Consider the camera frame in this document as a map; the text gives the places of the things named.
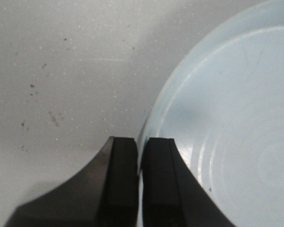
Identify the light blue round plate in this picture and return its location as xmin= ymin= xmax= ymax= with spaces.
xmin=139 ymin=0 xmax=284 ymax=227

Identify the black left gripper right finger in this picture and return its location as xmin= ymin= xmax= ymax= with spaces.
xmin=142 ymin=138 xmax=234 ymax=227

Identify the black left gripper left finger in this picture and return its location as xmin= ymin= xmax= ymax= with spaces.
xmin=6 ymin=137 xmax=138 ymax=227

